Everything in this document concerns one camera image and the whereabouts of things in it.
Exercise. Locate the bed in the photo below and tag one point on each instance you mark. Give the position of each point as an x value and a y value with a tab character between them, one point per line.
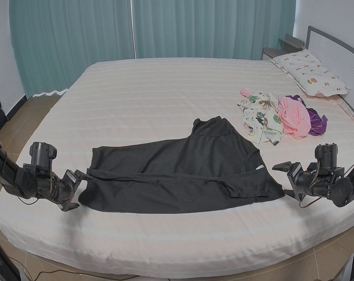
150	98

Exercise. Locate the white printed pillow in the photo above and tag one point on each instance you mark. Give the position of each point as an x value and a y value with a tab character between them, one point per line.
310	72

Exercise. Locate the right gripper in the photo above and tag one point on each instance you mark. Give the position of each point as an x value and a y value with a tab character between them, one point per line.
301	183

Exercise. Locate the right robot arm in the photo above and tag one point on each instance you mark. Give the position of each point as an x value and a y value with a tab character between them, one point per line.
340	192

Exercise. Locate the blue-green curtain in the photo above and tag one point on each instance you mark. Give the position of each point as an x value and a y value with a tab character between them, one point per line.
209	16
71	25

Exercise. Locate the white printed garment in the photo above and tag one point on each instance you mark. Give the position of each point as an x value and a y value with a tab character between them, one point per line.
258	118

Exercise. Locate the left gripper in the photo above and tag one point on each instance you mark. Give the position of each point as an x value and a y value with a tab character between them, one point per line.
64	190

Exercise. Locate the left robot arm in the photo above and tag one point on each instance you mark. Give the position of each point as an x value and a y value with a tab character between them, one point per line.
21	183

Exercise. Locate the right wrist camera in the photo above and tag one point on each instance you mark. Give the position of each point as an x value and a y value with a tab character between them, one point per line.
312	167

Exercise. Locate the grey white bedside table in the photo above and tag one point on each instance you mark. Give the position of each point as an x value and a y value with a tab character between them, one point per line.
283	49

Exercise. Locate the black T-shirt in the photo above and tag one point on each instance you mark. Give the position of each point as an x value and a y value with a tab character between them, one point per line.
165	162

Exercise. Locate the purple garment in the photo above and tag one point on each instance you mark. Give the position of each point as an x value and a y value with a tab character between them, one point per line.
317	121

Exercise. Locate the small pale pink garment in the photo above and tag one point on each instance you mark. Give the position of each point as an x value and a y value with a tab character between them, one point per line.
247	92

